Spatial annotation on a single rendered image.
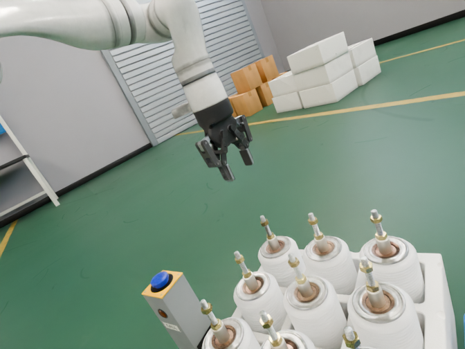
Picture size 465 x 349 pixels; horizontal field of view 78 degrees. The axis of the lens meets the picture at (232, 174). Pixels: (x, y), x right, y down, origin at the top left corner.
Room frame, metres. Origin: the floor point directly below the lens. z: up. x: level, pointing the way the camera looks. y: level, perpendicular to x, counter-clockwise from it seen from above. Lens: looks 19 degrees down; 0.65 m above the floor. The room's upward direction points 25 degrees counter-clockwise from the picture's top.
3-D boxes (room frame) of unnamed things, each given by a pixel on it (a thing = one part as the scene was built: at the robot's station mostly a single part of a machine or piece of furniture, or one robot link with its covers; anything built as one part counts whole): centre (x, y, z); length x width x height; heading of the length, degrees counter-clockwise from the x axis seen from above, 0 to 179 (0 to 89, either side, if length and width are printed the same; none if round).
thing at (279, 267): (0.58, -0.02, 0.16); 0.10 x 0.10 x 0.18
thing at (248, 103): (4.07, -0.60, 0.15); 0.30 x 0.24 x 0.30; 26
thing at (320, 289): (0.41, -0.03, 0.25); 0.08 x 0.08 x 0.01
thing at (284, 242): (0.58, -0.02, 0.25); 0.08 x 0.08 x 0.01
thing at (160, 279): (0.54, 0.24, 0.32); 0.04 x 0.04 x 0.02
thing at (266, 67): (4.33, -1.04, 0.45); 0.30 x 0.24 x 0.30; 25
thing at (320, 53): (2.84, -1.23, 0.45); 0.39 x 0.39 x 0.18; 28
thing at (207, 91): (0.59, -0.01, 0.64); 0.11 x 0.09 x 0.06; 41
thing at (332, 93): (2.84, -1.23, 0.09); 0.39 x 0.39 x 0.18; 31
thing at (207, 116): (0.58, -0.02, 0.57); 0.08 x 0.08 x 0.09
